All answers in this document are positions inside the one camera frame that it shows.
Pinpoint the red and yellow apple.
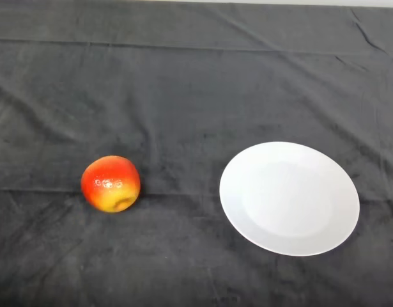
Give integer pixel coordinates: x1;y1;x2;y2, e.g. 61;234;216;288
81;155;141;213

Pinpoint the black cloth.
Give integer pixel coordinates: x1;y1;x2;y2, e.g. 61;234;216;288
0;0;393;307

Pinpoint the white round plate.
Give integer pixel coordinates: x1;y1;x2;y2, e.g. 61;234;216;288
219;141;360;257

